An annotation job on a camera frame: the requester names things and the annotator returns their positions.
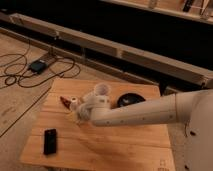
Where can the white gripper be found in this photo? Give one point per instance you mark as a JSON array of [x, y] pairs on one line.
[[90, 102]]

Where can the white plastic bottle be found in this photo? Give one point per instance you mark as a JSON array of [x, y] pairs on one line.
[[74, 104]]

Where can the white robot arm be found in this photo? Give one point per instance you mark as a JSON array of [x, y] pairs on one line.
[[192, 108]]

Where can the translucent plastic cup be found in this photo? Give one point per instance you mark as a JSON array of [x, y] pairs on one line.
[[101, 89]]

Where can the small red brown object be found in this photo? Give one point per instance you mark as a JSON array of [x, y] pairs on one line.
[[65, 102]]

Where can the dark bowl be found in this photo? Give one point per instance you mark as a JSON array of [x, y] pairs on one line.
[[129, 98]]

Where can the black smartphone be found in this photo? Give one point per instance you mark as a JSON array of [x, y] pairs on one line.
[[50, 141]]

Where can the black power adapter box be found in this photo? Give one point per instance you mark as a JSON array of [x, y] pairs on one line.
[[37, 67]]

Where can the wooden beam rail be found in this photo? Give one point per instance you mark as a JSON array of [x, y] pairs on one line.
[[178, 69]]

